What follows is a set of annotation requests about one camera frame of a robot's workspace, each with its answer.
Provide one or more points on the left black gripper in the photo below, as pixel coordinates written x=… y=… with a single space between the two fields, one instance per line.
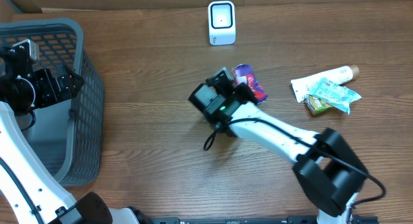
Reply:
x=53 y=93

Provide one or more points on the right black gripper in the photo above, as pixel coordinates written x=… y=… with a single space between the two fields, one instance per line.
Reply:
x=244 y=88

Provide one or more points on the red purple pad pack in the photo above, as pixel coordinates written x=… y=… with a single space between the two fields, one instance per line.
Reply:
x=244 y=73

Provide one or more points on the white conditioner tube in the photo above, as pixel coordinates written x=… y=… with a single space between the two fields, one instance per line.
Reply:
x=303 y=86

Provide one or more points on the green juice carton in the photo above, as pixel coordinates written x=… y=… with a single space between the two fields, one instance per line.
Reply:
x=316 y=105

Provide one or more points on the teal wet wipes pack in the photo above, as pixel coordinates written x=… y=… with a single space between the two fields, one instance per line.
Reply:
x=334 y=94

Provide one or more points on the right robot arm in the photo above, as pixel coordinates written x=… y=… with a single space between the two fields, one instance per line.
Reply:
x=327 y=169

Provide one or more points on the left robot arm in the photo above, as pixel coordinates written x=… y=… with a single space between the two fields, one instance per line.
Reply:
x=35 y=196

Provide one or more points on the white barcode scanner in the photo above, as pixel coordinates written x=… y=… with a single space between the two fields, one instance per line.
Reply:
x=221 y=23

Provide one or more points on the grey plastic basket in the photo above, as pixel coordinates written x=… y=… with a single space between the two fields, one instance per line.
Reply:
x=66 y=136

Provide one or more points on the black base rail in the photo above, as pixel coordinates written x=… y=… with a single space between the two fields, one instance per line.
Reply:
x=288 y=220

